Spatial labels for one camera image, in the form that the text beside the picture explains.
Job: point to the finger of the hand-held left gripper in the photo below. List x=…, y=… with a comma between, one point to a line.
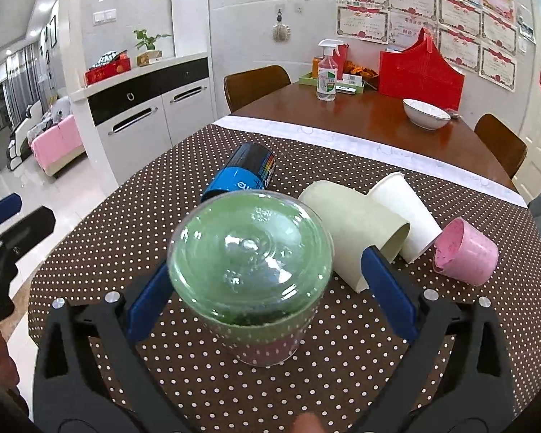
x=29, y=230
x=2, y=212

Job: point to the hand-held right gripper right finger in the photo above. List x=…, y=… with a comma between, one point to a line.
x=390, y=300

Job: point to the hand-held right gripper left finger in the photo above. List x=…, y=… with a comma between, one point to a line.
x=146, y=309

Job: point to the green pink cup clear lid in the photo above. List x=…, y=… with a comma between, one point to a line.
x=248, y=252

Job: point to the person's left forearm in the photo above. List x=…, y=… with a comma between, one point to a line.
x=0, y=370

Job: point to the pale green cup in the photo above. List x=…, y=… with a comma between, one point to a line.
x=351, y=230

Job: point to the white paper cup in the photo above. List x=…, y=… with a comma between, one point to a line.
x=405, y=207

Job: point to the blue and black cup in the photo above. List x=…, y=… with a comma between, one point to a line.
x=241, y=171

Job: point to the person's right hand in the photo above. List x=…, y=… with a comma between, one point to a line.
x=309, y=425

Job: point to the pink covered sofa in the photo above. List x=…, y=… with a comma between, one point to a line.
x=56, y=144

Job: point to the brown polka dot tablecloth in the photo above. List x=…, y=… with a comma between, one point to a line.
x=153, y=207

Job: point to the white and black sideboard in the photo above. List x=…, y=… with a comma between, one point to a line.
x=139, y=112

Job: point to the red basket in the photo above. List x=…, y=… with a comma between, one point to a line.
x=108, y=70

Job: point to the white bowl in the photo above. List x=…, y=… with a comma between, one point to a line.
x=426, y=115

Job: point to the brown chair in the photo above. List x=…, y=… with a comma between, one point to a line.
x=500, y=142
x=257, y=85

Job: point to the white box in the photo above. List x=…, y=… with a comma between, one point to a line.
x=348, y=86

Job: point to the potted green plant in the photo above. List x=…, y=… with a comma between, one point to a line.
x=148, y=43

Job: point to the red gift bag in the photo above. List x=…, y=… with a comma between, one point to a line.
x=421, y=79

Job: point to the orange snack packets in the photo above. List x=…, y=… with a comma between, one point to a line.
x=360, y=70

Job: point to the clear spray bottle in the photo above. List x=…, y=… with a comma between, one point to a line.
x=327, y=76

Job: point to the green tray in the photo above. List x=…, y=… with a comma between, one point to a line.
x=307, y=80

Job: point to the hanging white brush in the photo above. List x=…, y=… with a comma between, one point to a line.
x=280, y=31

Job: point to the white light switch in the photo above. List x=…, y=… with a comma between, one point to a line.
x=105, y=16

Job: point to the group of wall certificates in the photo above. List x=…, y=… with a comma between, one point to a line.
x=460, y=9

